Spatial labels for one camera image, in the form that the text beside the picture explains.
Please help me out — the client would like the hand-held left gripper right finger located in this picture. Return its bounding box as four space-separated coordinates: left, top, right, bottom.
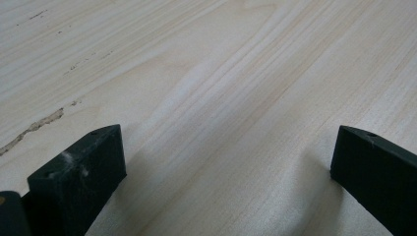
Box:
329 125 417 236

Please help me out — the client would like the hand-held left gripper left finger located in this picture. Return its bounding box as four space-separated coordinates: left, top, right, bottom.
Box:
21 124 128 236

